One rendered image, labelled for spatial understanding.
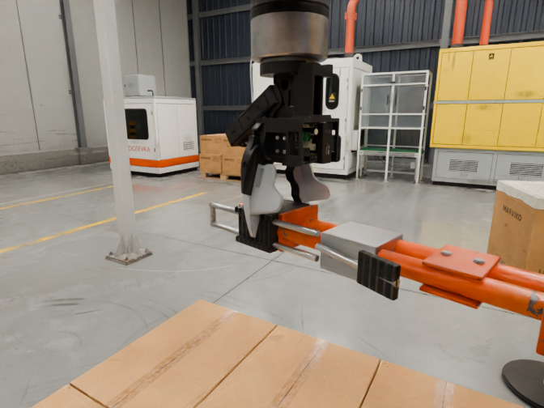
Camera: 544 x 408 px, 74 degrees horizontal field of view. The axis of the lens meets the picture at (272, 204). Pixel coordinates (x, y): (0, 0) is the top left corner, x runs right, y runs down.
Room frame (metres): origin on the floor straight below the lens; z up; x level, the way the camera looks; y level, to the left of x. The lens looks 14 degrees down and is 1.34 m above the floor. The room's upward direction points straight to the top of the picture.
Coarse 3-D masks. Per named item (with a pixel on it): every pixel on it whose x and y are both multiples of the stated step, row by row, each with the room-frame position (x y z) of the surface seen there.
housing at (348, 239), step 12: (336, 228) 0.40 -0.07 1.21; (348, 228) 0.40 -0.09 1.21; (360, 228) 0.40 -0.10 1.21; (372, 228) 0.40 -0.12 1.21; (324, 240) 0.38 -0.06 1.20; (336, 240) 0.37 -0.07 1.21; (348, 240) 0.36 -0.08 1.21; (360, 240) 0.35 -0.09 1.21; (372, 240) 0.35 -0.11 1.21; (384, 240) 0.35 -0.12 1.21; (396, 240) 0.37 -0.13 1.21; (348, 252) 0.36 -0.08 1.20; (372, 252) 0.34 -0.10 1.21; (324, 264) 0.38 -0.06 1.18; (336, 264) 0.37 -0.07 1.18; (348, 276) 0.36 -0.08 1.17
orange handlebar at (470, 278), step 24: (288, 240) 0.42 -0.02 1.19; (312, 240) 0.39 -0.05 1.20; (408, 264) 0.32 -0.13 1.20; (432, 264) 0.30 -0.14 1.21; (456, 264) 0.30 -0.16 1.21; (480, 264) 0.30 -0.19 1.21; (432, 288) 0.30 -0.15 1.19; (456, 288) 0.28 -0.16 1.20; (480, 288) 0.27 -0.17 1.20; (504, 288) 0.26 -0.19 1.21; (528, 288) 0.26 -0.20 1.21; (528, 312) 0.25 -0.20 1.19
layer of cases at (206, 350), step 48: (144, 336) 1.17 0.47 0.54; (192, 336) 1.17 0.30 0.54; (240, 336) 1.17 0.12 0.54; (288, 336) 1.17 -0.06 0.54; (96, 384) 0.93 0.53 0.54; (144, 384) 0.93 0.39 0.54; (192, 384) 0.93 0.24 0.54; (240, 384) 0.93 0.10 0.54; (288, 384) 0.93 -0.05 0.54; (336, 384) 0.93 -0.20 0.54; (384, 384) 0.93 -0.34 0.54; (432, 384) 0.93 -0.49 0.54
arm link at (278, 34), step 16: (256, 16) 0.43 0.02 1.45; (272, 16) 0.41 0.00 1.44; (288, 16) 0.41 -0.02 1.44; (304, 16) 0.41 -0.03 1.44; (320, 16) 0.42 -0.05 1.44; (256, 32) 0.43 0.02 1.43; (272, 32) 0.41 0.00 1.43; (288, 32) 0.41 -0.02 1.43; (304, 32) 0.41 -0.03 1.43; (320, 32) 0.42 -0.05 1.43; (256, 48) 0.43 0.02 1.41; (272, 48) 0.41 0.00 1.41; (288, 48) 0.41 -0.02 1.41; (304, 48) 0.41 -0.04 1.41; (320, 48) 0.42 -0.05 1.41
